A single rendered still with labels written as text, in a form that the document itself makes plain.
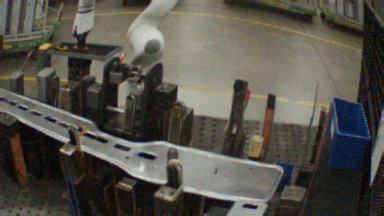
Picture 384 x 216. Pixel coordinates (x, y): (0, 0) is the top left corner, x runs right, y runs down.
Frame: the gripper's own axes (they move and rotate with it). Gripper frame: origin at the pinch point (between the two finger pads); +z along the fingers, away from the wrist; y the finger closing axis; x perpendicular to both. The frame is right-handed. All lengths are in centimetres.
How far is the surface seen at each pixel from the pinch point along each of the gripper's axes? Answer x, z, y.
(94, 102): 25.5, 14.8, 13.0
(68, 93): 15.4, 12.0, 19.8
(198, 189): 78, 19, 26
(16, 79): -25.3, 13.3, 29.0
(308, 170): 106, 11, 11
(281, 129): 58, 49, -78
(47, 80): 0.2, 9.8, 22.1
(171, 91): 51, 7, 2
